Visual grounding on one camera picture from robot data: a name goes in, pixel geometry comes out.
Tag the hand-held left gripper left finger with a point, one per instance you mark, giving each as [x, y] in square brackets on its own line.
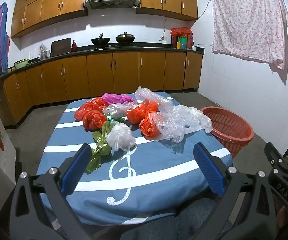
[75, 170]

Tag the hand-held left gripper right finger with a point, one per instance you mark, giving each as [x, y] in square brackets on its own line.
[209, 167]

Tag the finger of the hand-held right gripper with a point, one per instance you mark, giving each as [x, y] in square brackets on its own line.
[274, 157]

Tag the green plastic bag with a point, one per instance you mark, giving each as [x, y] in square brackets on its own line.
[99, 152]

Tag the red plastic basket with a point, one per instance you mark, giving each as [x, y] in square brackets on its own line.
[234, 140]

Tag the red plastic bag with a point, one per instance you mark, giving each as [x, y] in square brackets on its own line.
[150, 127]
[139, 112]
[94, 120]
[89, 105]

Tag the clear bubble wrap roll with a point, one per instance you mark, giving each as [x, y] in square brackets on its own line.
[151, 96]

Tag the blue striped music-note tablecloth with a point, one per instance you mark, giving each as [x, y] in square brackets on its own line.
[159, 170]

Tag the white plastic bag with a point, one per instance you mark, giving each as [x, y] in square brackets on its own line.
[120, 136]

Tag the small clear plastic bag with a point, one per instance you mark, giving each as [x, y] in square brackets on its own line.
[115, 110]

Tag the magenta plastic bag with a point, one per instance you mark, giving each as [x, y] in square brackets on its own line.
[116, 97]

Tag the wooden base cabinets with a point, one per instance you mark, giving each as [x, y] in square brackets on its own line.
[124, 72]

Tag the green basin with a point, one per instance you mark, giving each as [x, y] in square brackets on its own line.
[21, 63]

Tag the white mug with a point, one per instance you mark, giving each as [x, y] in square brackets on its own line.
[194, 47]

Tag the clear jar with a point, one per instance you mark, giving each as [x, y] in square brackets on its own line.
[42, 52]

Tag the red bottle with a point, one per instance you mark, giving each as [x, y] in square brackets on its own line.
[74, 47]

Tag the dark cutting board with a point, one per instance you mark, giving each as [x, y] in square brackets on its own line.
[61, 47]

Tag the green box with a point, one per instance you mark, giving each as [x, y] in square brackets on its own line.
[183, 43]

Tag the black kitchen countertop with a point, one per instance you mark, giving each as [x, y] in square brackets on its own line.
[154, 47]

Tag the floral hanging sheet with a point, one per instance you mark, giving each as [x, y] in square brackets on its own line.
[249, 22]

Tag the red bag covered containers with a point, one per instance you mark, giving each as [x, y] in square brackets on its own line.
[181, 32]

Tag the black wok with lid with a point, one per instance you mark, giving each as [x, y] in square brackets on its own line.
[125, 38]

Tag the long wooden upper cabinet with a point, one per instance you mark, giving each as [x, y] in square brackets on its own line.
[49, 5]

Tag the white wall outlet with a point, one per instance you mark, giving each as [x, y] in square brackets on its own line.
[163, 38]

